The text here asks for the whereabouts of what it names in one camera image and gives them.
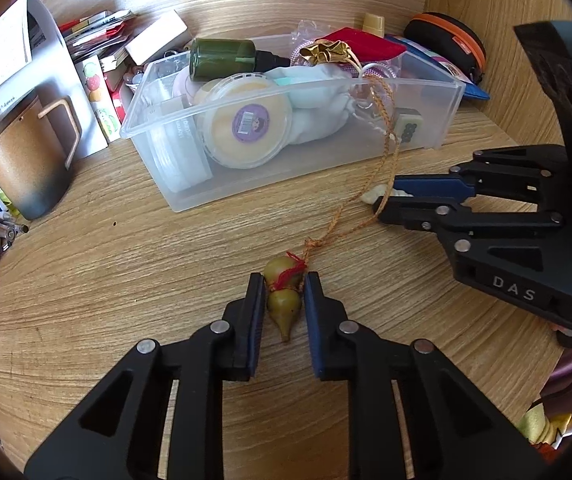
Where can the stack of books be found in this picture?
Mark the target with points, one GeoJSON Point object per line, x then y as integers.
{"type": "Point", "coordinates": [101, 30]}

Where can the pink round case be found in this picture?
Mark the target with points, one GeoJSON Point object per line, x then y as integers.
{"type": "Point", "coordinates": [183, 85]}

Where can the black case with orange zip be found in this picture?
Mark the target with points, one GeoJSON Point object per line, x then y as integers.
{"type": "Point", "coordinates": [445, 40]}

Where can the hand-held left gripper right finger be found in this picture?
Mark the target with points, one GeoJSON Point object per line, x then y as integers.
{"type": "Point", "coordinates": [314, 330]}

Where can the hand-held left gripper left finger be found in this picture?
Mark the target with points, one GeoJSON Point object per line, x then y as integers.
{"type": "Point", "coordinates": [256, 330]}

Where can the small metal parts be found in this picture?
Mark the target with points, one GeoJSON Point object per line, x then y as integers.
{"type": "Point", "coordinates": [11, 230]}

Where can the grey arched stand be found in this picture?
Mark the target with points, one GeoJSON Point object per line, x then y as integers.
{"type": "Point", "coordinates": [61, 70]}

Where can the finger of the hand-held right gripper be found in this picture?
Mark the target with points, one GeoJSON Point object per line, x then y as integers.
{"type": "Point", "coordinates": [435, 186]}
{"type": "Point", "coordinates": [405, 212]}

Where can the white bowl of beads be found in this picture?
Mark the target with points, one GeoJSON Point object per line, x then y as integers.
{"type": "Point", "coordinates": [133, 80]}

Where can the blue fabric pencil pouch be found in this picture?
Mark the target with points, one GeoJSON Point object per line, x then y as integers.
{"type": "Point", "coordinates": [465, 87]}

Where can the brown lidded mug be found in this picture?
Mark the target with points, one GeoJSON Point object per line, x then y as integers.
{"type": "Point", "coordinates": [21, 165]}

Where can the small cream object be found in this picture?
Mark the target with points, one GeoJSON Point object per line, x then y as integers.
{"type": "Point", "coordinates": [378, 194]}

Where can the cream-filled plastic jar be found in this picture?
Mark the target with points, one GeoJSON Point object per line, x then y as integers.
{"type": "Point", "coordinates": [246, 125]}

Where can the small white box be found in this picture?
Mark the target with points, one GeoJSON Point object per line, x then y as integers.
{"type": "Point", "coordinates": [158, 35]}

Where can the yellow cloth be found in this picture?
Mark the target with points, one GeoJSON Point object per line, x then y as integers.
{"type": "Point", "coordinates": [545, 427]}

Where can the fruit-printed card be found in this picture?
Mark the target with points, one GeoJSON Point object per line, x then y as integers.
{"type": "Point", "coordinates": [98, 95]}

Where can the red velvet pouch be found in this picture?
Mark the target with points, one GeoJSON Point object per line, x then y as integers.
{"type": "Point", "coordinates": [365, 45]}

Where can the clear plastic storage box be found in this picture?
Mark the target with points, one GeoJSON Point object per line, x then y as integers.
{"type": "Point", "coordinates": [246, 185]}

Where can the purple ribbon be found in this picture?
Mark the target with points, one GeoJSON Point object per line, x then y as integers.
{"type": "Point", "coordinates": [565, 370]}

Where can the dark green bottle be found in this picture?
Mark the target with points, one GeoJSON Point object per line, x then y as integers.
{"type": "Point", "coordinates": [221, 60]}

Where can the yellow sunscreen bottle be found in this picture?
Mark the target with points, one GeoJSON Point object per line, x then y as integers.
{"type": "Point", "coordinates": [374, 25]}

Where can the wooden desktop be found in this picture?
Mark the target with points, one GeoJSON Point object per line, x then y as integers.
{"type": "Point", "coordinates": [141, 270]}

